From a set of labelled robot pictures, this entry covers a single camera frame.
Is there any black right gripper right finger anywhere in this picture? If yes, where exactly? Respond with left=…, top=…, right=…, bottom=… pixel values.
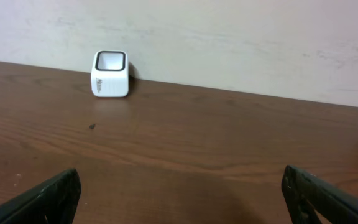
left=281, top=165, right=358, bottom=224

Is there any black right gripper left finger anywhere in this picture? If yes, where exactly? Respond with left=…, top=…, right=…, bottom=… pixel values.
left=0, top=169, right=81, bottom=224

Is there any white barcode scanner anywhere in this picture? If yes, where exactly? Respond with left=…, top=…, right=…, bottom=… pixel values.
left=90, top=50, right=129, bottom=98

